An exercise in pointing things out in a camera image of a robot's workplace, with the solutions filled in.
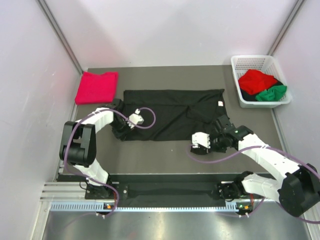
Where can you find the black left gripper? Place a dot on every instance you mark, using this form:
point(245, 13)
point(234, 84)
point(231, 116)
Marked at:
point(121, 136)

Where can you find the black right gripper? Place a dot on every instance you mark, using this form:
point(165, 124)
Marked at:
point(212, 148)

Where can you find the black t shirt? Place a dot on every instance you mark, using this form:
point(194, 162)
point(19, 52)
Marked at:
point(173, 115)

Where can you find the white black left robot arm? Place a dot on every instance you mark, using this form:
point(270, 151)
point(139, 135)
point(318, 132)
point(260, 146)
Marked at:
point(79, 145)

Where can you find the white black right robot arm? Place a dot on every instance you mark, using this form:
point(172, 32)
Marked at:
point(294, 185)

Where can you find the folded pink t shirt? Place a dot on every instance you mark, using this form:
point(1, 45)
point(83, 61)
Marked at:
point(97, 88)

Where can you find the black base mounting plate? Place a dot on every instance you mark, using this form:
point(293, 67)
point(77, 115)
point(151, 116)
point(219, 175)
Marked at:
point(125, 191)

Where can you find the black shirt in basket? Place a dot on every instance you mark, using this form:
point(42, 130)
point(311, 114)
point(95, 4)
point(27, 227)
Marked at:
point(251, 97)

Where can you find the red t shirt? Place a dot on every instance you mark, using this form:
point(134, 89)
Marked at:
point(254, 81)

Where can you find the green t shirt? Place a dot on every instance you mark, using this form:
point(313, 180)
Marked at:
point(272, 94)

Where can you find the white plastic basket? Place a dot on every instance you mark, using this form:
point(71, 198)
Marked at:
point(264, 63)

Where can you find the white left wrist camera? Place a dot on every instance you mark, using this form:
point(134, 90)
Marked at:
point(135, 119)

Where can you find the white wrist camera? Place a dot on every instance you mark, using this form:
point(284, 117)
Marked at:
point(201, 139)
point(135, 119)

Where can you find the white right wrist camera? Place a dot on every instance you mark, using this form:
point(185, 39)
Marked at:
point(201, 139)

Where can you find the aluminium rail frame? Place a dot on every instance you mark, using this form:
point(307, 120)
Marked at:
point(63, 191)

